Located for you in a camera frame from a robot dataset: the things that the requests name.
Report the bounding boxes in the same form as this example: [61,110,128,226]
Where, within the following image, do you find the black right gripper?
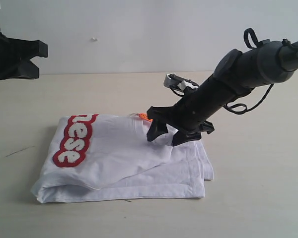
[147,79,215,146]

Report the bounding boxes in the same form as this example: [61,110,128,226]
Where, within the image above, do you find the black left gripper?
[0,33,48,81]

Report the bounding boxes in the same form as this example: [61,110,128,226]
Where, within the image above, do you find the white t-shirt with red lettering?
[31,114,214,203]

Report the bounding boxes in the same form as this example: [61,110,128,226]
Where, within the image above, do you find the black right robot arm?
[147,39,298,146]

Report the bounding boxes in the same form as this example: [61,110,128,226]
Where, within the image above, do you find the orange neck label loop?
[138,113,152,122]

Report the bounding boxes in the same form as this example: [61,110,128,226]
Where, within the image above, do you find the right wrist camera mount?
[163,74,199,93]

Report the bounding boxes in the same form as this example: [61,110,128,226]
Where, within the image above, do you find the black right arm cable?
[168,27,296,115]

